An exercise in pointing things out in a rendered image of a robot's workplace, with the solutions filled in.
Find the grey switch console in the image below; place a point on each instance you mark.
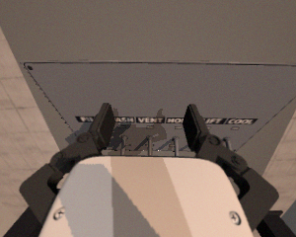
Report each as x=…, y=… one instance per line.
x=149, y=98

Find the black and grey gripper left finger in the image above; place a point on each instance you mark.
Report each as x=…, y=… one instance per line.
x=40, y=189

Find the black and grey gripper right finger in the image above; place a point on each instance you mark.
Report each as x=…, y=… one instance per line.
x=257, y=196

